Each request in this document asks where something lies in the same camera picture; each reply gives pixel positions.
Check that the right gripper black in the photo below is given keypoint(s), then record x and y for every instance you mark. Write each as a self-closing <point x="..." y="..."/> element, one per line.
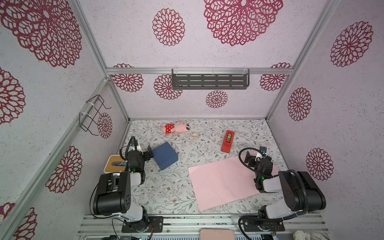
<point x="252" y="159"/>

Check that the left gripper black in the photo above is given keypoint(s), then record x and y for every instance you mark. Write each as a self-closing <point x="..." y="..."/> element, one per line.
<point x="145" y="154"/>

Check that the blue gift box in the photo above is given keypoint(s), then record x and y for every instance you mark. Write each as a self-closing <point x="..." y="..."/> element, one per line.
<point x="165" y="156"/>

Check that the pink wrapping paper sheet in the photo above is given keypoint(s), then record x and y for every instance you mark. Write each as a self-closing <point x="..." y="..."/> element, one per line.
<point x="221" y="182"/>

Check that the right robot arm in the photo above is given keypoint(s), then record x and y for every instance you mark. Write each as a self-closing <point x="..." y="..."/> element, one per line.
<point x="301" y="195"/>

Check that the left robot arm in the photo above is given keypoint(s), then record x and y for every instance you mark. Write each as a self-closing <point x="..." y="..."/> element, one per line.
<point x="112" y="198"/>

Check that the white tissue box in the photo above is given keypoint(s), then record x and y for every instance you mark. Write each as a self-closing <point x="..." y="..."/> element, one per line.
<point x="115" y="164"/>

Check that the red tape dispenser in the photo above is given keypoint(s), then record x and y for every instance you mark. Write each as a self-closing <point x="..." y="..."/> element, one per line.
<point x="227" y="142"/>

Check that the pink plush toy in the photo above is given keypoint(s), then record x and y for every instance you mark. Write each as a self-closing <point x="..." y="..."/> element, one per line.
<point x="176" y="128"/>

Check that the clear tape roll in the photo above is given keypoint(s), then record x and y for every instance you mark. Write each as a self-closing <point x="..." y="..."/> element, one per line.
<point x="195" y="135"/>

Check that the white cloth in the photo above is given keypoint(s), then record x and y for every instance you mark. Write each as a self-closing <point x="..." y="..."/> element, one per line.
<point x="305" y="235"/>

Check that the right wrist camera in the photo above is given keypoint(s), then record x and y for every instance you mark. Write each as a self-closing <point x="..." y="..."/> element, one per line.
<point x="262" y="153"/>

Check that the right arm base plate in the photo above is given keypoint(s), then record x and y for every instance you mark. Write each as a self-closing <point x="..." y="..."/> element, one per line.
<point x="254" y="224"/>

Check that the black wire wall rack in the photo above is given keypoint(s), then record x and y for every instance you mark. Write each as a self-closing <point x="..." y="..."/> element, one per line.
<point x="96" y="121"/>

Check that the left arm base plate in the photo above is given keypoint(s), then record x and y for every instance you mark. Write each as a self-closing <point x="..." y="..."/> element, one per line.
<point x="151" y="224"/>

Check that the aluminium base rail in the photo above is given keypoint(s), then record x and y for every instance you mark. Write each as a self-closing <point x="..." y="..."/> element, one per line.
<point x="192" y="224"/>

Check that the grey wall shelf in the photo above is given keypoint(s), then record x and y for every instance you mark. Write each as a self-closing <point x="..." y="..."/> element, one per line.
<point x="213" y="81"/>

